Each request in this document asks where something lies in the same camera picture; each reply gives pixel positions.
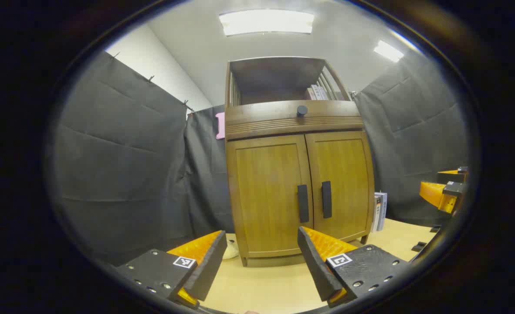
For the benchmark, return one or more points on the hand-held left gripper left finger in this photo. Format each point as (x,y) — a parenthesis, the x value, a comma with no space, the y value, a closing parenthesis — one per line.
(209,266)

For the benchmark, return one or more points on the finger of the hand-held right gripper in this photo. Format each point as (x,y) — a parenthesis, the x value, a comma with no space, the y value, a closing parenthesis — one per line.
(436,194)
(451,175)

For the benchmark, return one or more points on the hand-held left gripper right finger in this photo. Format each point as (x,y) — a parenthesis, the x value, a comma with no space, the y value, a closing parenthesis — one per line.
(314,266)

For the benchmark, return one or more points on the wooden shoe cabinet door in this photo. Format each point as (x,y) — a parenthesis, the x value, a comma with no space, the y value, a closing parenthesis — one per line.
(266,192)
(344,174)

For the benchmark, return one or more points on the wooden double-door shoe cabinet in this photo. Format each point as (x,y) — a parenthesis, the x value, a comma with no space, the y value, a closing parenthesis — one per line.
(279,74)

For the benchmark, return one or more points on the small black block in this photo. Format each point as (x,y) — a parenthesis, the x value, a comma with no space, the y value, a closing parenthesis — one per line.
(435,228)
(418,246)

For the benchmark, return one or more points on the small white object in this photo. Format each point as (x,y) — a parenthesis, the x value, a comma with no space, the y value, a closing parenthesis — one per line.
(230,251)

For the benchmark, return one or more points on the blue grey spine book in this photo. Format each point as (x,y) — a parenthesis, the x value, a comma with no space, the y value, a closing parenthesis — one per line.
(384,209)

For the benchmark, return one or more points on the white orange spine book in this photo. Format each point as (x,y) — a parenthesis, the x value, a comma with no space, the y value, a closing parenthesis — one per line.
(378,211)

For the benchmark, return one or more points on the white purple cover book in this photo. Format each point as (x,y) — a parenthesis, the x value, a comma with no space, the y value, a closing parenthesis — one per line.
(375,213)

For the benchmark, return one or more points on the ceiling light panel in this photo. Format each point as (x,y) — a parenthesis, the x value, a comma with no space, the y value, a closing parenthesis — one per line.
(266,22)
(388,51)

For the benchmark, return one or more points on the wooden ribbed drawer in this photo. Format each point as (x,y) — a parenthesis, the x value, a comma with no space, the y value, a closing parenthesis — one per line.
(257,117)

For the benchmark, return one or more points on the black round drawer knob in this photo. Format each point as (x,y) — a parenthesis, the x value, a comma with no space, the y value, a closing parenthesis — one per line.
(302,110)

